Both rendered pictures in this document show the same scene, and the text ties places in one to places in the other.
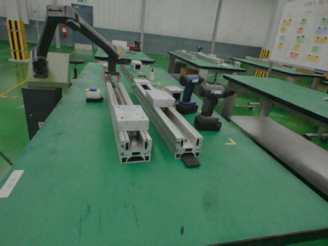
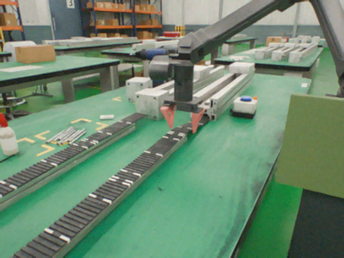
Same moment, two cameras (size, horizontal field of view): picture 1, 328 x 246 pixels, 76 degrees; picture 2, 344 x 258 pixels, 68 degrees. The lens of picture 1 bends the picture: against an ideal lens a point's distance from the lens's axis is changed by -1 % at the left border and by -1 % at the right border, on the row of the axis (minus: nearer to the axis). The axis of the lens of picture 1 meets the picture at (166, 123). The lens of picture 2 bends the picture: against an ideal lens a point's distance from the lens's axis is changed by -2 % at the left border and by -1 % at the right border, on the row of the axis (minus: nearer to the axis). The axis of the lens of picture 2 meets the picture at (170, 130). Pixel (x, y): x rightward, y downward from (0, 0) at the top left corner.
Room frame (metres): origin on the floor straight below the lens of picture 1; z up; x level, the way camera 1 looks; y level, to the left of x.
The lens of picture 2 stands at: (2.06, 0.95, 1.11)
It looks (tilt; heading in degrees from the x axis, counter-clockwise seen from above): 22 degrees down; 227
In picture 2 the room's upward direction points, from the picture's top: straight up
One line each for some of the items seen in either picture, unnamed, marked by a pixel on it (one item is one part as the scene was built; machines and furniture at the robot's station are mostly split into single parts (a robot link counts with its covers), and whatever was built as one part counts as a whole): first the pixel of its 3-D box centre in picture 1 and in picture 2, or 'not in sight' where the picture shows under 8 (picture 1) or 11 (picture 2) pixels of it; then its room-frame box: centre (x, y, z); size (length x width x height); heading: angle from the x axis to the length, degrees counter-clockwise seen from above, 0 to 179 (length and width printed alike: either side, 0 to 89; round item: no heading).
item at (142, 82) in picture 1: (139, 87); (155, 104); (1.45, 0.22, 0.83); 0.12 x 0.09 x 0.10; 111
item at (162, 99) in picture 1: (159, 100); (195, 74); (1.04, 0.05, 0.87); 0.16 x 0.11 x 0.07; 21
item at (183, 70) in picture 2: (113, 59); (182, 72); (1.53, 0.43, 0.98); 0.07 x 0.06 x 0.07; 120
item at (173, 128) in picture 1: (158, 109); (195, 83); (1.04, 0.05, 0.82); 0.80 x 0.10 x 0.09; 21
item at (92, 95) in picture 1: (95, 95); (242, 107); (1.19, 0.44, 0.81); 0.10 x 0.08 x 0.06; 111
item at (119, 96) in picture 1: (121, 109); (230, 86); (0.97, 0.23, 0.82); 0.80 x 0.10 x 0.09; 21
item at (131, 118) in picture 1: (129, 120); (241, 70); (0.74, 0.14, 0.87); 0.16 x 0.11 x 0.07; 21
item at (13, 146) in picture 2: (152, 74); (6, 133); (1.95, 0.19, 0.84); 0.04 x 0.04 x 0.12
